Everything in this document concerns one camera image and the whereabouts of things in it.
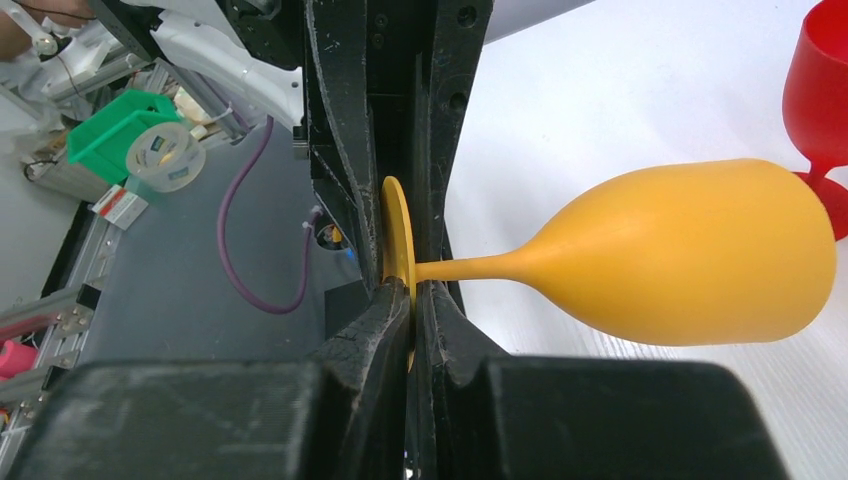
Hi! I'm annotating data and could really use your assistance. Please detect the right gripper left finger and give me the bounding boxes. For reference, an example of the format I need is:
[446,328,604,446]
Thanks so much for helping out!
[8,277,411,479]

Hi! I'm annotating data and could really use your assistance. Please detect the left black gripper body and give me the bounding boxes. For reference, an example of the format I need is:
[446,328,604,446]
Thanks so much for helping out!
[291,0,495,167]

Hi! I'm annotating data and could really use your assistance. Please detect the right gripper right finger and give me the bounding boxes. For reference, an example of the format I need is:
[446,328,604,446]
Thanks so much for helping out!
[415,281,788,479]

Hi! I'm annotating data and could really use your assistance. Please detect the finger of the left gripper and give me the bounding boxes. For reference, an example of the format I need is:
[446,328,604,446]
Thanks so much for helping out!
[413,0,495,313]
[305,1,382,291]

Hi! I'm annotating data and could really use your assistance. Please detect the yellow wine glass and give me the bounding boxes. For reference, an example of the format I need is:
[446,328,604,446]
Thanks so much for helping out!
[382,159,847,362]

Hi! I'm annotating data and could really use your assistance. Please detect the red plastic wine glass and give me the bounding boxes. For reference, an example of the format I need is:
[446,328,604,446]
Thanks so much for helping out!
[782,0,847,240]

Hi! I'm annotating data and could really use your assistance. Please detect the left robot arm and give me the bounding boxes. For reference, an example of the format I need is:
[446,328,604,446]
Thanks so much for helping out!
[92,1,493,290]

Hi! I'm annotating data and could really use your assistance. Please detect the operator hand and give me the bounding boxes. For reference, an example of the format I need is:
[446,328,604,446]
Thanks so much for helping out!
[0,0,94,62]

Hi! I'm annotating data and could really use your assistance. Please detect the clear tape roll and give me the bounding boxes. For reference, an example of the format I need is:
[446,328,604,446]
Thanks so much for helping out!
[125,122,206,193]

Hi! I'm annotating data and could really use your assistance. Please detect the green plastic bin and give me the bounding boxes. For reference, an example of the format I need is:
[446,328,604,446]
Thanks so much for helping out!
[67,90,180,185]

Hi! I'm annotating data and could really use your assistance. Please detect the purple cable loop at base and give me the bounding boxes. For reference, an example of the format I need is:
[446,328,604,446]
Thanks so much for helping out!
[217,115,325,316]

